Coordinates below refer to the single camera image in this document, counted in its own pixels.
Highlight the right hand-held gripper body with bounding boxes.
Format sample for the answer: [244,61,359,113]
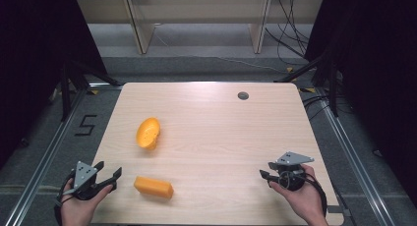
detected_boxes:
[275,150,316,192]

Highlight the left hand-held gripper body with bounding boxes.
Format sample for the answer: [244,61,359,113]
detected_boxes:
[69,160,118,201]

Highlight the person's right hand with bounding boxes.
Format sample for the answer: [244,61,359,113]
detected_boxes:
[268,163,329,226]

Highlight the person's left hand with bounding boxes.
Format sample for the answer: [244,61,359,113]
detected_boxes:
[60,178,114,226]

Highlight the orange rectangular block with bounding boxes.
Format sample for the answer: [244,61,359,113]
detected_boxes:
[133,175,175,199]

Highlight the orange oval fruit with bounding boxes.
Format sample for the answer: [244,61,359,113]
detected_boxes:
[135,117,162,151]

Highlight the black metal stand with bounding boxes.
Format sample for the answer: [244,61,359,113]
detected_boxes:
[274,47,340,118]
[59,59,123,123]

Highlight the light wooden shelf unit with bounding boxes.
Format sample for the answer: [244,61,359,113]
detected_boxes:
[76,0,325,55]

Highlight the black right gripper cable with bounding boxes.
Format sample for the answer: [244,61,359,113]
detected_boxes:
[306,172,328,218]

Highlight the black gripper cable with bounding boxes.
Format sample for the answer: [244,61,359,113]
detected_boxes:
[53,169,76,226]
[306,172,328,218]

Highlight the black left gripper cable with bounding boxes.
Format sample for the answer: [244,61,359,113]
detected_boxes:
[53,169,76,226]

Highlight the aluminium floor rail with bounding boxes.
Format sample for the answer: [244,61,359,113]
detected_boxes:
[318,92,396,226]
[3,87,89,226]

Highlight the grey metal table bracket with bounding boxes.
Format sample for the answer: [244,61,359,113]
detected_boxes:
[327,203,352,226]

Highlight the black floor cables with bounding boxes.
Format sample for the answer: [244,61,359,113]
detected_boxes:
[302,93,329,121]

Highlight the bundle of black hanging cables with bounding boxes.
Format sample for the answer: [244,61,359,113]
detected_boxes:
[265,0,311,67]

